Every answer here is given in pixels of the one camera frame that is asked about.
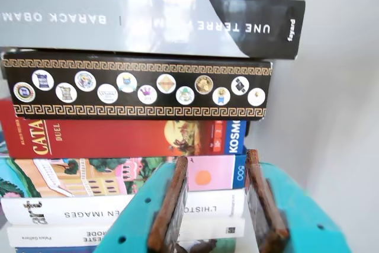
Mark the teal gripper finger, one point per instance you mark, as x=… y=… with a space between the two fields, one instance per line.
x=133 y=223
x=296 y=220

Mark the white art history book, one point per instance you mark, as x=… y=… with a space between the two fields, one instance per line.
x=74 y=211

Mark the colourful puzzle box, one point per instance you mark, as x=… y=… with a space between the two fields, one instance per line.
x=89 y=176

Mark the white fashion book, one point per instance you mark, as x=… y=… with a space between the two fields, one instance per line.
x=59 y=236

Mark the red Catan Duel box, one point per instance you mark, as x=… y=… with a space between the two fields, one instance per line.
x=103 y=137

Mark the black box with medallions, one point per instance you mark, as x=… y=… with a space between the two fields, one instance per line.
x=165 y=103

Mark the grey black Obama book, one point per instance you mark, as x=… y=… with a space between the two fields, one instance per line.
x=89 y=19

